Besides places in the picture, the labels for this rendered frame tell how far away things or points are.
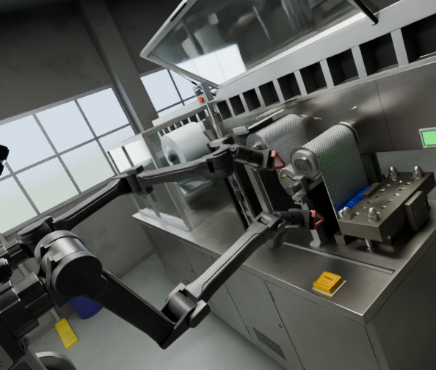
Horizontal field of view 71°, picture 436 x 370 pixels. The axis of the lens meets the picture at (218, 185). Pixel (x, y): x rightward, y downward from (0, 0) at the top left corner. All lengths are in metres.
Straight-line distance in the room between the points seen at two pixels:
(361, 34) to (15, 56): 3.74
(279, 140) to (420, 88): 0.54
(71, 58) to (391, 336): 4.21
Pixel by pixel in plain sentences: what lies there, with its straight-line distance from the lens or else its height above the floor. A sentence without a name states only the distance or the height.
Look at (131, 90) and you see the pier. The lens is 4.36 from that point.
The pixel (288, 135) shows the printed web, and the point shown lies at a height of 1.34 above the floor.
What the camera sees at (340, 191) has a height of 1.09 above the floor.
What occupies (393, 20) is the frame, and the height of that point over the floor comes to 1.61.
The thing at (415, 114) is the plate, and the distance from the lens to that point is 1.33.
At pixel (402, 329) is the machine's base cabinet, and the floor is 0.72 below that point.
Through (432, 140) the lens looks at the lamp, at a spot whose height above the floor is 1.17.
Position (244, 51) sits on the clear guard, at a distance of 1.64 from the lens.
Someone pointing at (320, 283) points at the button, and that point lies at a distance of 1.13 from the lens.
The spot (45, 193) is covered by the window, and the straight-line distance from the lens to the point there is 4.07.
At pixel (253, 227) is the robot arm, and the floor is 1.21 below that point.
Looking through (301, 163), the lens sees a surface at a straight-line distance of 1.22.
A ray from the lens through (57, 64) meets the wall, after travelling 4.40.
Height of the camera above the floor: 1.62
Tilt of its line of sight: 15 degrees down
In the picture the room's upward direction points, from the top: 24 degrees counter-clockwise
